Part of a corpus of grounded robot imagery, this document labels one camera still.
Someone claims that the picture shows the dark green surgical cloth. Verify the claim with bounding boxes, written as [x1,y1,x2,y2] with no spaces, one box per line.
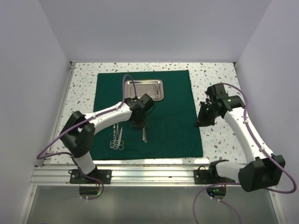
[90,70,203,160]

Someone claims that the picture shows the steel hemostat clamp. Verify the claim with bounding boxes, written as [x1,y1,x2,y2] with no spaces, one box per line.
[113,123,119,149]

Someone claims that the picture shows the steel surgical scissors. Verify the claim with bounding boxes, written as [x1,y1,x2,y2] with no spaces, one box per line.
[109,124,116,148]

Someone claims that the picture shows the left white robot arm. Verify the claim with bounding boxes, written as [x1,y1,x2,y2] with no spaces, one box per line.
[59,94,155,183]

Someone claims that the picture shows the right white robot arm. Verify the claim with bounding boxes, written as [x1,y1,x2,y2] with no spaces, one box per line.
[194,83,285,192]

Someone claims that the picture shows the steel forceps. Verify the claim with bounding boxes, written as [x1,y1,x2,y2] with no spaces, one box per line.
[153,85,159,98]

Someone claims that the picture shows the stainless steel tray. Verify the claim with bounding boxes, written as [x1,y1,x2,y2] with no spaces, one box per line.
[125,79,164,101]

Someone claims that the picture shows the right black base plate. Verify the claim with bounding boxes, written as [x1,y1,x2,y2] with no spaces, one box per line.
[193,166,235,184]

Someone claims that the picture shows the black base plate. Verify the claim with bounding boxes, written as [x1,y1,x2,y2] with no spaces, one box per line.
[193,166,235,184]
[68,169,112,184]

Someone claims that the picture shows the aluminium front rail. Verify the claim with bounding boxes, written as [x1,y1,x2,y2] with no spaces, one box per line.
[29,165,278,187]

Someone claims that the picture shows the aluminium rail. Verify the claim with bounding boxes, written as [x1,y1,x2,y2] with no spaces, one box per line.
[37,61,78,167]
[29,165,278,187]

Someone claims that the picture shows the aluminium left side rail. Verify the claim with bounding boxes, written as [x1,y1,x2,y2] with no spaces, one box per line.
[37,61,78,167]

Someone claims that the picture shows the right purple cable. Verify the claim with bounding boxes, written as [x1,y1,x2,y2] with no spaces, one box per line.
[192,82,297,224]

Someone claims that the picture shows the purple cable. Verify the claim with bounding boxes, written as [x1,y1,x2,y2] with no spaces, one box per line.
[192,82,297,224]
[36,74,138,200]

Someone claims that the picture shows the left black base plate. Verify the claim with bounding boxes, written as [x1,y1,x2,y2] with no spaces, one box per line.
[68,169,112,184]

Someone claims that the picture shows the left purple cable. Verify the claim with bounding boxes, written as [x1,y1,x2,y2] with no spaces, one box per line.
[36,74,138,200]

